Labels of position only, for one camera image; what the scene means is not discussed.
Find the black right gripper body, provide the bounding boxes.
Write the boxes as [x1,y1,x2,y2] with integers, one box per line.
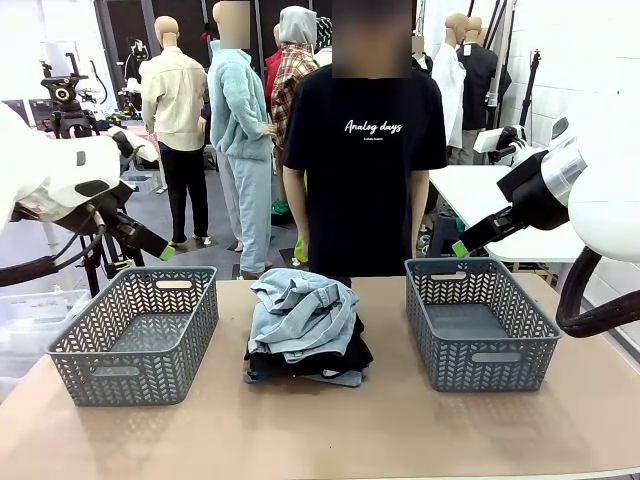
[497,149,571,231]

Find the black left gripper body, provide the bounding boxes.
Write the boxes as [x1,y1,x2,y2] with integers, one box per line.
[62,182,135,236]

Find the light blue denim garment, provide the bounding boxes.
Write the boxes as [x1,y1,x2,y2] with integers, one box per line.
[248,268,360,364]

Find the black sweat shorts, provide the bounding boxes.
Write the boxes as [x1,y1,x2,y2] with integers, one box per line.
[243,312,375,381]

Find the dark blue denim shorts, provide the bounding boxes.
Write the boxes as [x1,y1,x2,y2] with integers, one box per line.
[243,367,370,388]

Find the person's right forearm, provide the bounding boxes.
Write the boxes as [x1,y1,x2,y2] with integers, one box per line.
[282,167,308,261]

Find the person's left forearm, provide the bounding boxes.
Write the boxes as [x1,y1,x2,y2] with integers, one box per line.
[410,169,431,260]

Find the large white table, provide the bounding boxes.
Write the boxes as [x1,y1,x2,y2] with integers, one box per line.
[429,164,596,265]

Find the grey floor bins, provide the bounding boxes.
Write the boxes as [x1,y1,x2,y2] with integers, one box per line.
[122,172,166,195]

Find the grey lattice plastic basket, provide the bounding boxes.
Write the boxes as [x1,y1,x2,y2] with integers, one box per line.
[47,265,220,407]
[404,257,562,394]

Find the black light stand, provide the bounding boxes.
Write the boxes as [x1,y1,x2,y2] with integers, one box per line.
[518,48,544,129]

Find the person in black t-shirt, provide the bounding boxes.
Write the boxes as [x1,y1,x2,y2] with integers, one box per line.
[282,0,449,289]

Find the mannequin in black shirt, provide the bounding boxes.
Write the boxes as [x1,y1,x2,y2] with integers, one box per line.
[457,16,514,132]

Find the clear plastic storage boxes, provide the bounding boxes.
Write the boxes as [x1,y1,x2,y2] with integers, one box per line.
[0,288,91,401]

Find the mannequin in cream jacket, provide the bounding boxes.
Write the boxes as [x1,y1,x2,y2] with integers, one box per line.
[138,15,211,247]

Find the mannequin in white shirt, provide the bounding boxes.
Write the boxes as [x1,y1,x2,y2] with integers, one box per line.
[431,12,469,151]

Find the mannequin in blue fleece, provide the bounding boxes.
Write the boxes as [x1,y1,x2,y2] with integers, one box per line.
[206,1,277,280]

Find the mannequin in red top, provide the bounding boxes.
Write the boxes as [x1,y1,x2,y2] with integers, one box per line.
[263,23,284,101]

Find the mannequin in plaid hooded shirt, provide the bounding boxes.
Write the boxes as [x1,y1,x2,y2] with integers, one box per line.
[267,5,321,216]

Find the mannequin with patterned hat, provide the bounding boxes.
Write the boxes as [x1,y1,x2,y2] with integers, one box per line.
[314,16,335,69]

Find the black camera tripod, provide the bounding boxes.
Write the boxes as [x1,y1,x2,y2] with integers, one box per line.
[39,52,147,297]

